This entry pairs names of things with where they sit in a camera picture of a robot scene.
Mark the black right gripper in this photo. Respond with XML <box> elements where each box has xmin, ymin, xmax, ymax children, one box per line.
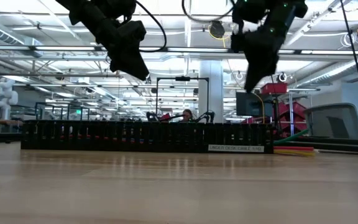
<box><xmin>244</xmin><ymin>12</ymin><xmax>291</xmax><ymax>93</ymax></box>

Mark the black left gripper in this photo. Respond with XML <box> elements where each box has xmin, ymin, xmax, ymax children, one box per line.
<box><xmin>87</xmin><ymin>15</ymin><xmax>150</xmax><ymax>82</ymax></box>

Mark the black zip tie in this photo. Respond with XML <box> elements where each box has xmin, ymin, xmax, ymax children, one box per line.
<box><xmin>156</xmin><ymin>113</ymin><xmax>186</xmax><ymax>123</ymax></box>

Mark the black slotted cable raceway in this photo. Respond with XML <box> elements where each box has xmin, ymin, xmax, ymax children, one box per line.
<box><xmin>20</xmin><ymin>119</ymin><xmax>275</xmax><ymax>154</ymax></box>

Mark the yellow cable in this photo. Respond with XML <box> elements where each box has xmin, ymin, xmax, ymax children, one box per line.
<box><xmin>273</xmin><ymin>149</ymin><xmax>316</xmax><ymax>157</ymax></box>
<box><xmin>253</xmin><ymin>92</ymin><xmax>266</xmax><ymax>124</ymax></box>

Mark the black raceway cover strip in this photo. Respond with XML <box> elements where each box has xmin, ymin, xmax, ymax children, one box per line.
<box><xmin>286</xmin><ymin>141</ymin><xmax>358</xmax><ymax>155</ymax></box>

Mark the red storage bin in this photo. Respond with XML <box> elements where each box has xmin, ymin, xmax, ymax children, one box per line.
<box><xmin>260</xmin><ymin>82</ymin><xmax>289</xmax><ymax>95</ymax></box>

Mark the dark computer monitor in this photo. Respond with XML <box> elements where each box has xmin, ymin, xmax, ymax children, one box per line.
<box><xmin>236</xmin><ymin>91</ymin><xmax>275</xmax><ymax>118</ymax></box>

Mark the white structural column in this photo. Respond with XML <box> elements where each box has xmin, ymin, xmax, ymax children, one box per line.
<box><xmin>198</xmin><ymin>59</ymin><xmax>225</xmax><ymax>124</ymax></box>

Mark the rack of red bins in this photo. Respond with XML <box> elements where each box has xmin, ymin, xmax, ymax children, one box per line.
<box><xmin>273</xmin><ymin>92</ymin><xmax>310</xmax><ymax>138</ymax></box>

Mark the black and red machine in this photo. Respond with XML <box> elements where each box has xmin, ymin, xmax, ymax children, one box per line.
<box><xmin>145</xmin><ymin>111</ymin><xmax>173</xmax><ymax>122</ymax></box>

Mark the long ceiling light bar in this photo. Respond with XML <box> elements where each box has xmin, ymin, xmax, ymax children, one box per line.
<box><xmin>0</xmin><ymin>45</ymin><xmax>358</xmax><ymax>56</ymax></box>

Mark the person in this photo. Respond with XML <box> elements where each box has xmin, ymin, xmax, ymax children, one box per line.
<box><xmin>180</xmin><ymin>108</ymin><xmax>196</xmax><ymax>123</ymax></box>

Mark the grey office chair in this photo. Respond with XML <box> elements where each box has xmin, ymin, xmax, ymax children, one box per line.
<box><xmin>303</xmin><ymin>103</ymin><xmax>358</xmax><ymax>141</ymax></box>

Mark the white robot figure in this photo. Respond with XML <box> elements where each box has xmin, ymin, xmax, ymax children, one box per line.
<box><xmin>0</xmin><ymin>77</ymin><xmax>19</xmax><ymax>121</ymax></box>

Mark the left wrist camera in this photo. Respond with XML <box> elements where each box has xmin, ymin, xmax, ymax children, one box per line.
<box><xmin>117</xmin><ymin>20</ymin><xmax>147</xmax><ymax>54</ymax></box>

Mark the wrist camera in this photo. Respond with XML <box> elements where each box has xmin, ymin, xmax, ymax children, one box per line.
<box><xmin>117</xmin><ymin>20</ymin><xmax>147</xmax><ymax>54</ymax></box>
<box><xmin>230</xmin><ymin>30</ymin><xmax>245</xmax><ymax>53</ymax></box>

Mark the long thin black cable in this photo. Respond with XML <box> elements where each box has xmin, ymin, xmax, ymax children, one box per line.
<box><xmin>270</xmin><ymin>74</ymin><xmax>281</xmax><ymax>138</ymax></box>

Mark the yellow hanging cable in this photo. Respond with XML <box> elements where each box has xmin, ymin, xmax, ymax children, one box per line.
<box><xmin>253</xmin><ymin>92</ymin><xmax>266</xmax><ymax>124</ymax></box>

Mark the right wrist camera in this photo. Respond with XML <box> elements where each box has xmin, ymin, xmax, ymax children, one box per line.
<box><xmin>230</xmin><ymin>30</ymin><xmax>245</xmax><ymax>53</ymax></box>

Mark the black left wrist camera cable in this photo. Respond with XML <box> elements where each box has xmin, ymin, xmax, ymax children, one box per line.
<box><xmin>134</xmin><ymin>0</ymin><xmax>168</xmax><ymax>53</ymax></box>

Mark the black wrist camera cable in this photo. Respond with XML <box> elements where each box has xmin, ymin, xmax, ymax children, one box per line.
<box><xmin>134</xmin><ymin>0</ymin><xmax>168</xmax><ymax>53</ymax></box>
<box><xmin>181</xmin><ymin>0</ymin><xmax>236</xmax><ymax>24</ymax></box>

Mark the black camera stand frame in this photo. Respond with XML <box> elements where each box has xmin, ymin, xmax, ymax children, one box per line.
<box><xmin>155</xmin><ymin>75</ymin><xmax>210</xmax><ymax>122</ymax></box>

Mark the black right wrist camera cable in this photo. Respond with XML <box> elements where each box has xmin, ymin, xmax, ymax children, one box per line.
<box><xmin>181</xmin><ymin>0</ymin><xmax>236</xmax><ymax>24</ymax></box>

